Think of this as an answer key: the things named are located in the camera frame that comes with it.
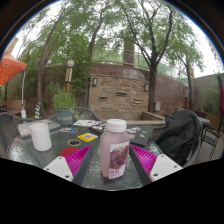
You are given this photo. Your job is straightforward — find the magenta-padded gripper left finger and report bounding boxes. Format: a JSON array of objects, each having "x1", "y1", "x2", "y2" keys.
[{"x1": 43, "y1": 144, "x2": 96, "y2": 187}]

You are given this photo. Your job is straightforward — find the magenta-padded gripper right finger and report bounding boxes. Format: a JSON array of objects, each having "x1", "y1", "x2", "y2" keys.
[{"x1": 128, "y1": 144, "x2": 184, "y2": 187}]

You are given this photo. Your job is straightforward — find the pink drink bottle white cap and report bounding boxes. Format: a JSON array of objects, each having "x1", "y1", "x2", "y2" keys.
[{"x1": 99, "y1": 118, "x2": 131, "y2": 183}]

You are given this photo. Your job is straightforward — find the yellow card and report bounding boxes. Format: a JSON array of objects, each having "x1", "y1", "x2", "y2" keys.
[{"x1": 77, "y1": 132, "x2": 99, "y2": 143}]

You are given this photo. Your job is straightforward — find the black laptop with stickers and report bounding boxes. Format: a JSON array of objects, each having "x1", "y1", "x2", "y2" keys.
[{"x1": 88, "y1": 121, "x2": 154, "y2": 147}]

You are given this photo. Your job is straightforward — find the small colourful sticker cards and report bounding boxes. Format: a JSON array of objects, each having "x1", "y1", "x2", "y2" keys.
[{"x1": 59, "y1": 126, "x2": 79, "y2": 134}]

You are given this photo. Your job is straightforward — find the printed paper sheet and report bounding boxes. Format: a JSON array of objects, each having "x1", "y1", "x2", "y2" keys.
[{"x1": 72, "y1": 119, "x2": 103, "y2": 128}]

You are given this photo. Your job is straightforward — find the black backpack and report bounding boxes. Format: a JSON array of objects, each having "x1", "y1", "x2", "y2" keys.
[{"x1": 155, "y1": 109, "x2": 204, "y2": 167}]

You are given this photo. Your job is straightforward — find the white cup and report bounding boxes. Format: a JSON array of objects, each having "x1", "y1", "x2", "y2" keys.
[{"x1": 29, "y1": 122, "x2": 53, "y2": 153}]

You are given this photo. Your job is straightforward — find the grey woven chair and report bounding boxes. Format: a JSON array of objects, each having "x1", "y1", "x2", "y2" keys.
[{"x1": 154, "y1": 109, "x2": 205, "y2": 168}]

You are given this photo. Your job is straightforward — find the potted plant in blue pot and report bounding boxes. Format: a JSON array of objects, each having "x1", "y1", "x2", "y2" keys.
[{"x1": 51, "y1": 87, "x2": 78, "y2": 126}]

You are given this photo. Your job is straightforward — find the silver laptop with stickers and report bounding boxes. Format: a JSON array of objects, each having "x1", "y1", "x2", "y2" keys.
[{"x1": 17, "y1": 119, "x2": 61, "y2": 138}]

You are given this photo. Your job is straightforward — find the blue yellow striped bollard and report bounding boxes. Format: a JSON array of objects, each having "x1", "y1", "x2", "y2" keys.
[{"x1": 34, "y1": 101, "x2": 42, "y2": 120}]

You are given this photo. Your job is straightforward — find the dark-trunked tree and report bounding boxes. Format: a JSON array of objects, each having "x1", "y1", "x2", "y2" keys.
[{"x1": 116, "y1": 0, "x2": 188, "y2": 114}]

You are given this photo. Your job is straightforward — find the round patio table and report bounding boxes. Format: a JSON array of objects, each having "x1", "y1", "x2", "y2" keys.
[{"x1": 199, "y1": 116, "x2": 212, "y2": 128}]

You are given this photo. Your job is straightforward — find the dark patio chair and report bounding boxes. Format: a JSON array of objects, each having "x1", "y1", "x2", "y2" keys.
[{"x1": 201, "y1": 116, "x2": 224, "y2": 161}]

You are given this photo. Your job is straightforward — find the grey mesh chair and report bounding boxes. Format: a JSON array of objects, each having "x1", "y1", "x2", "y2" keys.
[{"x1": 0, "y1": 111, "x2": 36, "y2": 154}]

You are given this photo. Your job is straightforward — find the leaning tree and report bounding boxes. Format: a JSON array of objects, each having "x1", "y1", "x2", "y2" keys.
[{"x1": 36, "y1": 6, "x2": 111, "y2": 119}]

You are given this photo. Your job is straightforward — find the slender tree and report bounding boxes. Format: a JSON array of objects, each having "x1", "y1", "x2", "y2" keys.
[{"x1": 173, "y1": 33, "x2": 204, "y2": 109}]

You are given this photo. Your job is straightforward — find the closed maroon umbrella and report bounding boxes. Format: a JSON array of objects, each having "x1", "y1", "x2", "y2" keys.
[{"x1": 217, "y1": 74, "x2": 224, "y2": 119}]

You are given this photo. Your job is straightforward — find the orange canopy umbrella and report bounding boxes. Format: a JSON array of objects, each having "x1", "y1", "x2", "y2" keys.
[{"x1": 0, "y1": 51, "x2": 28, "y2": 86}]

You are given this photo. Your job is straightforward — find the round ring sticker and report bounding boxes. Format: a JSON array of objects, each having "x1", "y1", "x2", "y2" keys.
[{"x1": 66, "y1": 138, "x2": 82, "y2": 148}]

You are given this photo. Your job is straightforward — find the grey wire chair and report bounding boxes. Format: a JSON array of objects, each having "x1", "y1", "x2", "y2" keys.
[{"x1": 48, "y1": 106, "x2": 101, "y2": 123}]

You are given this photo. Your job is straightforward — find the white wall box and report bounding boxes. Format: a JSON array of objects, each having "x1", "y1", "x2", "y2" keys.
[{"x1": 153, "y1": 100, "x2": 162, "y2": 113}]

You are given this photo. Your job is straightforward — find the globe lamp post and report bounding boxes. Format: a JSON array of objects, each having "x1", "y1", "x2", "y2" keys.
[{"x1": 64, "y1": 59, "x2": 75, "y2": 94}]

